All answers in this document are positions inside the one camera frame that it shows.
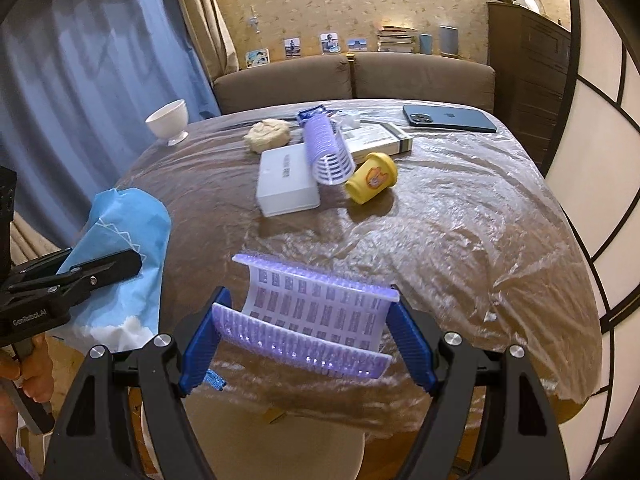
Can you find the white footed bowl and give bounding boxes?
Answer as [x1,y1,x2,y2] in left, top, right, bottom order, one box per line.
[145,99,190,146]

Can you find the white paper screen divider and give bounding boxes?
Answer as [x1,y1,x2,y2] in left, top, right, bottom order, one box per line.
[542,0,640,411]

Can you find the yellow plastic cup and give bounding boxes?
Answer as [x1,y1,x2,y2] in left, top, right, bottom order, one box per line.
[345,152,401,206]

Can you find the beige curtain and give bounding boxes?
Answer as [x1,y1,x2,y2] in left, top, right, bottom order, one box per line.
[165,0,238,83]

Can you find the person's left hand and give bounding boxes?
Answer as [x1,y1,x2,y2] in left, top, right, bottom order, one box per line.
[0,332,56,403]

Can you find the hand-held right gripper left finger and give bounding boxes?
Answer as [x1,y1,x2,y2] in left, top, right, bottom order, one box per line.
[52,286,233,480]

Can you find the light blue plastic bag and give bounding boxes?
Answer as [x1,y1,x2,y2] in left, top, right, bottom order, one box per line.
[56,187,172,353]

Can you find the brown sofa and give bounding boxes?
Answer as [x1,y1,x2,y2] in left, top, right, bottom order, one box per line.
[212,51,496,116]

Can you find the white crumpled tissue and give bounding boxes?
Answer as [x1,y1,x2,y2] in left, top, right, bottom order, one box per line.
[86,314,155,354]

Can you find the purple cylindrical hair roller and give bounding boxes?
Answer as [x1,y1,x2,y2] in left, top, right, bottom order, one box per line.
[303,114,357,186]

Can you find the white cardboard box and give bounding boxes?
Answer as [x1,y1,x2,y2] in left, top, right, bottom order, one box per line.
[256,144,321,218]

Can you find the dark wooden cabinet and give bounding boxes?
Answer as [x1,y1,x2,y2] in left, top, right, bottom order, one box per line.
[486,1,572,161]

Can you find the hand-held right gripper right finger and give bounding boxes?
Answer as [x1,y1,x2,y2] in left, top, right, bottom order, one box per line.
[385,285,571,480]

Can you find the blue curtain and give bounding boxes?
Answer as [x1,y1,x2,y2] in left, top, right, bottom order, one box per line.
[0,0,223,266]

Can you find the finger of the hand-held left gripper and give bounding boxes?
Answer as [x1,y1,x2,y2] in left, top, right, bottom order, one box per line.
[7,248,144,307]
[0,247,75,292]

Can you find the blue and white tissue packet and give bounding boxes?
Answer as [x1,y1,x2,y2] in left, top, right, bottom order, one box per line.
[297,104,363,131]

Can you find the dark blue smartphone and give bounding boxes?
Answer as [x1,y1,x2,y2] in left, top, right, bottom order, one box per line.
[403,104,499,134]

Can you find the long white carton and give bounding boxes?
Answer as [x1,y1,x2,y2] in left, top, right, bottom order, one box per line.
[342,125,414,157]

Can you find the stack of books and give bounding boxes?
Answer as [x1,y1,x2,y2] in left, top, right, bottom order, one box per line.
[377,26,418,54]

